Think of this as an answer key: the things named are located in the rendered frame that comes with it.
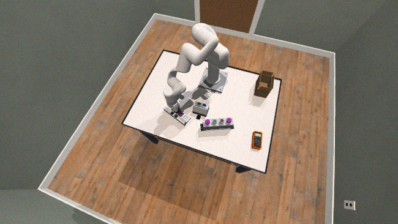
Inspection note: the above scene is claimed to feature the small brown cardboard box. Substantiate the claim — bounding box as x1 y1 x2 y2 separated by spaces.
254 70 275 98

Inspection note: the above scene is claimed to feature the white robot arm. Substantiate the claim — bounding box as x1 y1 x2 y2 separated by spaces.
163 23 230 105

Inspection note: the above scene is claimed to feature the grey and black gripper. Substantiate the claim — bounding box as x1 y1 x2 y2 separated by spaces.
167 101 181 113

